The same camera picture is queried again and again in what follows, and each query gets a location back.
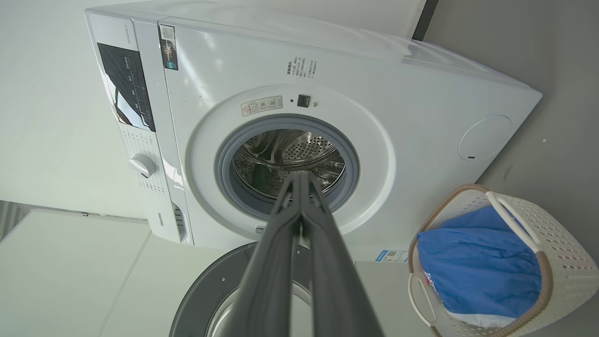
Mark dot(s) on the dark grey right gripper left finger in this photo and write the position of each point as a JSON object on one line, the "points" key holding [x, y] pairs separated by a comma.
{"points": [[271, 281]]}

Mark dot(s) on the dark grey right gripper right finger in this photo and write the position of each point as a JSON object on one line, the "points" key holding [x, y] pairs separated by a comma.
{"points": [[334, 290]]}

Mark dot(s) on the black round glass washer door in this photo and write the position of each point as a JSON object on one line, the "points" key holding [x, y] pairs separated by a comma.
{"points": [[206, 290]]}

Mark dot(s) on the white front-load washing machine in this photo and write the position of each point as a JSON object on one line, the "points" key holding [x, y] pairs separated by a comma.
{"points": [[398, 121]]}

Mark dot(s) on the black door lock socket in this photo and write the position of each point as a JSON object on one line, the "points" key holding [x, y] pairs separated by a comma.
{"points": [[303, 101]]}

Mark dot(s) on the blue energy label sticker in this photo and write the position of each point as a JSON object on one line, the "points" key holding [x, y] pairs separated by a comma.
{"points": [[391, 255]]}

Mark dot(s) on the steel perforated washer drum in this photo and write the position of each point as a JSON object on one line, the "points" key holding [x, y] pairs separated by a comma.
{"points": [[285, 150]]}

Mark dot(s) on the blue garment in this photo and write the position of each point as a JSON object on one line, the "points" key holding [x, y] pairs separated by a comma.
{"points": [[477, 267]]}

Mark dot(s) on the white garment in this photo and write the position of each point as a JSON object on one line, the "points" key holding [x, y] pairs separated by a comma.
{"points": [[477, 319]]}

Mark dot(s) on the white washer control knob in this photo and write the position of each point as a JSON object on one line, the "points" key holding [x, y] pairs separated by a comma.
{"points": [[142, 165]]}

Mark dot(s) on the white warning sticker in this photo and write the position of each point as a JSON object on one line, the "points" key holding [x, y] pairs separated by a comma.
{"points": [[261, 106]]}

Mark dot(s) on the round white filter cover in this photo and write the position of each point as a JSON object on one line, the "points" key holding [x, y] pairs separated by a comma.
{"points": [[485, 138]]}

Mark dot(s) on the small printed text label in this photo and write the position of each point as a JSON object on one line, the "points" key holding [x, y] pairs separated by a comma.
{"points": [[302, 66]]}

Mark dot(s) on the white woven-rim laundry basket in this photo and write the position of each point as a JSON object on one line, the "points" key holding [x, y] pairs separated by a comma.
{"points": [[566, 243]]}

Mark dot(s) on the black washer display panel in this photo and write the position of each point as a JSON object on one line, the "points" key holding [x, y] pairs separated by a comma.
{"points": [[128, 89]]}

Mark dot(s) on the black QR code sticker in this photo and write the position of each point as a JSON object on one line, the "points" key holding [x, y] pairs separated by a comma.
{"points": [[169, 47]]}

